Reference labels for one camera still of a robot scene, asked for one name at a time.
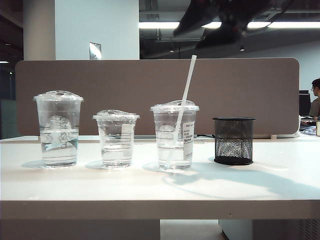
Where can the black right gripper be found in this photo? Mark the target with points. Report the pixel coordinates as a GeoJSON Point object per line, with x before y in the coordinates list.
{"type": "Point", "coordinates": [240, 12]}

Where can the white drinking straw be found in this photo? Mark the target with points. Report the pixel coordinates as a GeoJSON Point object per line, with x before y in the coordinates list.
{"type": "Point", "coordinates": [188, 80]}

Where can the medium clear cup white label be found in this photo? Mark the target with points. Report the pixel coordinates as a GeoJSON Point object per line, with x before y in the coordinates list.
{"type": "Point", "coordinates": [163, 150]}

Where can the small clear lidded plastic cup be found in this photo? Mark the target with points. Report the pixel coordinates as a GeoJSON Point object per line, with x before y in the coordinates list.
{"type": "Point", "coordinates": [116, 145]}

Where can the large clear lidded plastic cup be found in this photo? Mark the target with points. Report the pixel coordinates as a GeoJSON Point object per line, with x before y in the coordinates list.
{"type": "Point", "coordinates": [59, 140]}

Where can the black ceiling spotlight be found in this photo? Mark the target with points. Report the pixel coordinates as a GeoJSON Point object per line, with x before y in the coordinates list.
{"type": "Point", "coordinates": [242, 48]}

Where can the brown desk partition panel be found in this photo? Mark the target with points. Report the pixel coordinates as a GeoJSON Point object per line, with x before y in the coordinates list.
{"type": "Point", "coordinates": [125, 82]}

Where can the black mesh pen holder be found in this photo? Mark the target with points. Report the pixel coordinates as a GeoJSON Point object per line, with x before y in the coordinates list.
{"type": "Point", "coordinates": [233, 140]}

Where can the black computer monitor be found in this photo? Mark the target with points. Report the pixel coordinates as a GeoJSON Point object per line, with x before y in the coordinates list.
{"type": "Point", "coordinates": [304, 105]}

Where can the white partition foot clamp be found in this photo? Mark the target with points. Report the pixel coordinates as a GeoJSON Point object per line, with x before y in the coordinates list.
{"type": "Point", "coordinates": [285, 135]}

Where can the seated person with glasses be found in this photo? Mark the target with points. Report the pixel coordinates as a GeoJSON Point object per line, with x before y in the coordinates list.
{"type": "Point", "coordinates": [316, 105]}

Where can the brown box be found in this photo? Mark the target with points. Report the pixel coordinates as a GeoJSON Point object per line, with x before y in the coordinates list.
{"type": "Point", "coordinates": [318, 128]}

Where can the silver wall plaque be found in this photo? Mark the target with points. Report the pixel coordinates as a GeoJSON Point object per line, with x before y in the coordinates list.
{"type": "Point", "coordinates": [95, 51]}

